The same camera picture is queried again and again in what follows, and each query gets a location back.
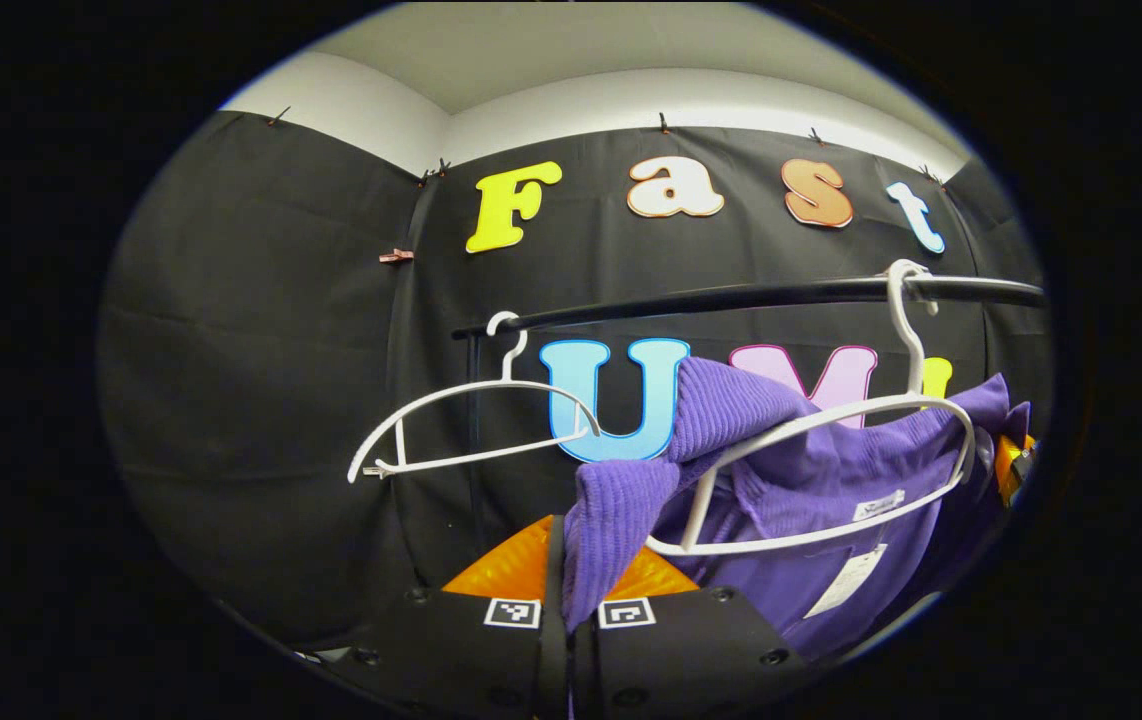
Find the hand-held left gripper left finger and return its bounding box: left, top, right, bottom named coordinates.
left=316, top=514, right=569, bottom=720

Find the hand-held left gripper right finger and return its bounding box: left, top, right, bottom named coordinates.
left=569, top=548, right=814, bottom=720

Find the purple ribbed shirt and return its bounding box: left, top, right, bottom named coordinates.
left=561, top=357, right=1032, bottom=663

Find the white plastic hanger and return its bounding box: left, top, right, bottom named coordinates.
left=347, top=311, right=603, bottom=486
left=644, top=259, right=978, bottom=558

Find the black clothes rack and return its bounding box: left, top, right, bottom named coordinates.
left=451, top=274, right=1048, bottom=526

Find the row of black cloth clips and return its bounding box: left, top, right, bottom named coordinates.
left=266, top=104, right=948, bottom=191

